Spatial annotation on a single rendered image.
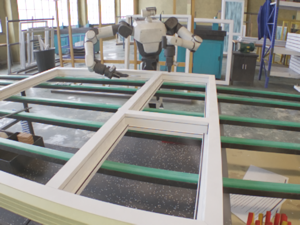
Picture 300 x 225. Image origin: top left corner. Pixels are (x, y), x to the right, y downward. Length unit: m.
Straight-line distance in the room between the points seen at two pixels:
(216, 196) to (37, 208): 0.45
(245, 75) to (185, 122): 4.34
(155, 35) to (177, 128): 1.08
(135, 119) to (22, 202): 0.60
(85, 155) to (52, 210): 0.23
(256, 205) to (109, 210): 0.67
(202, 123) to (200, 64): 4.45
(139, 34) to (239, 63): 3.58
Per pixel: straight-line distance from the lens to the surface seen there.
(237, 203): 1.00
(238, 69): 5.17
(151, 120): 0.97
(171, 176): 0.72
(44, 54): 5.89
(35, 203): 0.60
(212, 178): 0.63
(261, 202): 1.04
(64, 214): 0.55
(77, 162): 0.69
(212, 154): 0.72
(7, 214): 1.13
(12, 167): 1.30
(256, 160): 1.30
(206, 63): 5.34
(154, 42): 1.90
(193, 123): 0.94
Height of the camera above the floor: 1.33
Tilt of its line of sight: 23 degrees down
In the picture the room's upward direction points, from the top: straight up
